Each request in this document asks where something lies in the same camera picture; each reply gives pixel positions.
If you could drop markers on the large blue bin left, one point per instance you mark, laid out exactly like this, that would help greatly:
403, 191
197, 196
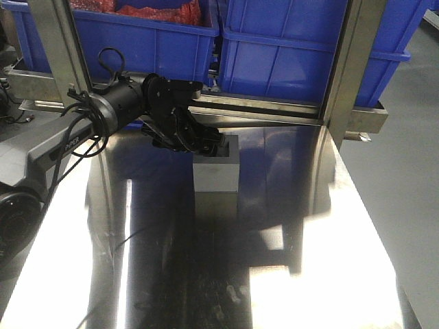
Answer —
176, 51

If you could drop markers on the gray robot arm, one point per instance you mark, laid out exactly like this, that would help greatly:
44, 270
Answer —
31, 162

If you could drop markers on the stainless steel shelf frame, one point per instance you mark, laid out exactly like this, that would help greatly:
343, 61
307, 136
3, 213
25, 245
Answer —
57, 30

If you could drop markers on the red items in bin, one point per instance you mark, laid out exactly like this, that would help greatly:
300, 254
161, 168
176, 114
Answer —
188, 13

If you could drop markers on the gray hollow base block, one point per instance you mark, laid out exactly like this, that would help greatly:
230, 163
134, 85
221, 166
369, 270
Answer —
218, 174

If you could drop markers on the large blue bin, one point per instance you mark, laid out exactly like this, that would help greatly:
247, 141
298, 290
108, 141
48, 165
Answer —
176, 51
285, 49

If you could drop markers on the large blue bin right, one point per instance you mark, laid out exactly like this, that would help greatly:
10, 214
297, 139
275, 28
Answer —
285, 49

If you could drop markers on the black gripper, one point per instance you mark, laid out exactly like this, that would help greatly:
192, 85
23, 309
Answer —
174, 127

